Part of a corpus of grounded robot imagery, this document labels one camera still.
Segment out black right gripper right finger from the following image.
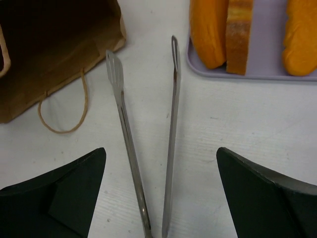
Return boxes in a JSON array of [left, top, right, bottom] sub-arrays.
[[216, 147, 317, 238]]

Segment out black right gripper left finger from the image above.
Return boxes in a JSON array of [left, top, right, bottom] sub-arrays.
[[0, 148, 106, 238]]

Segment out metal kitchen tongs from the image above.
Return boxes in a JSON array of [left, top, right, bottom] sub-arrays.
[[106, 35, 181, 238]]

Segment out small orange fake bread roll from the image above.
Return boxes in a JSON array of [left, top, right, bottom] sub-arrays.
[[282, 0, 317, 76]]

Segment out brown paper bag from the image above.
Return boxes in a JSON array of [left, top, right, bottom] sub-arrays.
[[0, 0, 126, 123]]

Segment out beige fake bread slice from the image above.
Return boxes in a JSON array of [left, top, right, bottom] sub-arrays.
[[225, 0, 254, 75]]

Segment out orange fake baguette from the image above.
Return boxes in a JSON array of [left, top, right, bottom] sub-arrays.
[[189, 0, 229, 69]]

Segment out lilac plastic tray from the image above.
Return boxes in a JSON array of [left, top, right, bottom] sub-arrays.
[[186, 0, 317, 82]]

